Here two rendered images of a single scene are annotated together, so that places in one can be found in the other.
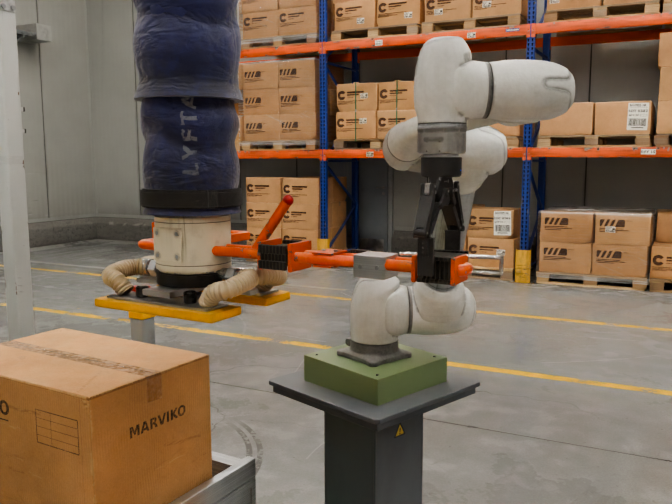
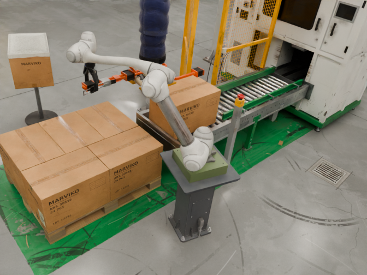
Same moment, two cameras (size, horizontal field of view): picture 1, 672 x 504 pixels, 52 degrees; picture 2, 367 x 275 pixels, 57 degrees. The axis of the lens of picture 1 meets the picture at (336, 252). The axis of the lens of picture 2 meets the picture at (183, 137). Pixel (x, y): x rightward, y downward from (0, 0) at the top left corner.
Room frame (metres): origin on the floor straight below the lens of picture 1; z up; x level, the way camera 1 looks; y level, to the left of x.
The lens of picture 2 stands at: (2.56, -2.19, 2.52)
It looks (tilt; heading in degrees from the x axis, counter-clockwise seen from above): 36 degrees down; 104
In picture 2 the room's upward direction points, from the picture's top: 7 degrees clockwise
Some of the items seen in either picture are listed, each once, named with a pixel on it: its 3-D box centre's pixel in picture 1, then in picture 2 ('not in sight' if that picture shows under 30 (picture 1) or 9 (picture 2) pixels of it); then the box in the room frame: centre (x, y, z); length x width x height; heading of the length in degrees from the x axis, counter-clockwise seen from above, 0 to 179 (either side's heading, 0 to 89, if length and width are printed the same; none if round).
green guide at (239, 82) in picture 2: not in sight; (236, 81); (2.16, 1.88, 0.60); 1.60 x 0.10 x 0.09; 60
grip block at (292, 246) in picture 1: (284, 254); (128, 75); (1.45, 0.11, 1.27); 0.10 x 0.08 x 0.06; 150
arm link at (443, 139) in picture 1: (441, 141); not in sight; (1.29, -0.20, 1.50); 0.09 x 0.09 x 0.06
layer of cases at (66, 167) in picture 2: not in sight; (82, 156); (1.02, -0.02, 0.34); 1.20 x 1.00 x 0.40; 60
